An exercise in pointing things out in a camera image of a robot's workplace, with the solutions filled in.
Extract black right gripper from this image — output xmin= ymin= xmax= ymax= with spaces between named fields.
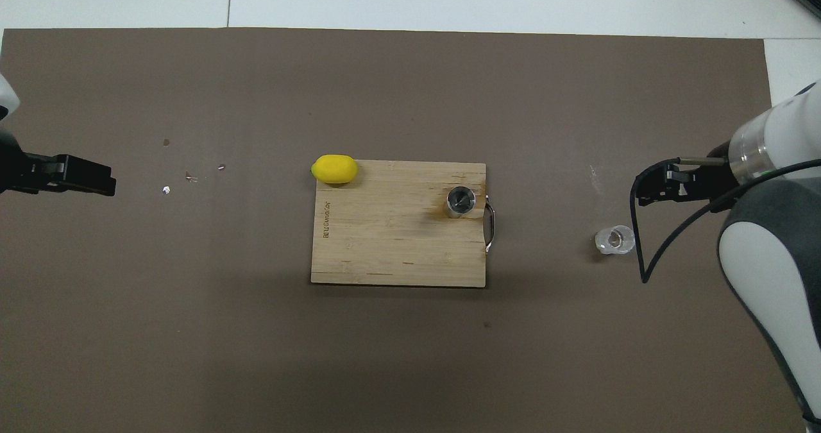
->
xmin=636 ymin=139 xmax=745 ymax=212

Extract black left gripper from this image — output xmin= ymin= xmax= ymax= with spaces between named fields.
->
xmin=0 ymin=130 xmax=117 ymax=196

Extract clear glass cup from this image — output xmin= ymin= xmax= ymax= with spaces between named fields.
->
xmin=594 ymin=225 xmax=636 ymax=255

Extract steel double jigger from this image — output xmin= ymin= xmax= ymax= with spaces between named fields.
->
xmin=446 ymin=186 xmax=478 ymax=219

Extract yellow lemon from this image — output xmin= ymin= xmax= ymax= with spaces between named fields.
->
xmin=311 ymin=154 xmax=359 ymax=185

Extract wooden cutting board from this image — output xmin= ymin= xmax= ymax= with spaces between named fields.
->
xmin=310 ymin=160 xmax=496 ymax=289

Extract brown table mat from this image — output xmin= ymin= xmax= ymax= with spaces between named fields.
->
xmin=0 ymin=28 xmax=808 ymax=433

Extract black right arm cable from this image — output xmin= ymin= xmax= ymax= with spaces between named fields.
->
xmin=630 ymin=157 xmax=821 ymax=285

